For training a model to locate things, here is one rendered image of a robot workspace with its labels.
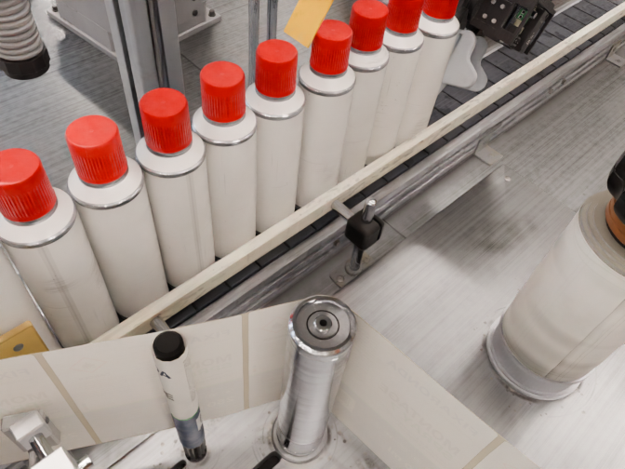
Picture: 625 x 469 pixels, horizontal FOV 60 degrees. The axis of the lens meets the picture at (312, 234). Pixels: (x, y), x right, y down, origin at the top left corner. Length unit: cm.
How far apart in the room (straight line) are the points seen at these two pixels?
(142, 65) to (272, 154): 15
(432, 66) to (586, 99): 42
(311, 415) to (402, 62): 35
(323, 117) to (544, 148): 43
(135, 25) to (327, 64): 17
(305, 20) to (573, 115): 56
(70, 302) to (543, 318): 36
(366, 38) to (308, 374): 31
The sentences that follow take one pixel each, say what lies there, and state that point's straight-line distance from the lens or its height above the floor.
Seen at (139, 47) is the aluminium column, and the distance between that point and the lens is 53.
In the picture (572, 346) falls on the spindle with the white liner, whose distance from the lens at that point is 46.
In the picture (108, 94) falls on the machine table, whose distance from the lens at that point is 84.
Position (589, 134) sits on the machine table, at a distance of 91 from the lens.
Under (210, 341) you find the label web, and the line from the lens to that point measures 32.
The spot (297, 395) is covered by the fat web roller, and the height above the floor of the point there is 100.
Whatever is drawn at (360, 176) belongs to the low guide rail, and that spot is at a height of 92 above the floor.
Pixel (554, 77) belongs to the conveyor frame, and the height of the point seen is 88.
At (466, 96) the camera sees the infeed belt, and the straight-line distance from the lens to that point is 80.
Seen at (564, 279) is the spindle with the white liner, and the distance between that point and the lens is 43.
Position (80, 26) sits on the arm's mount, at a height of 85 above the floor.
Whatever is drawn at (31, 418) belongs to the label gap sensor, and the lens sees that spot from 36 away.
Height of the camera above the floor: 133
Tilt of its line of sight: 51 degrees down
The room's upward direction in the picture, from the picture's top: 8 degrees clockwise
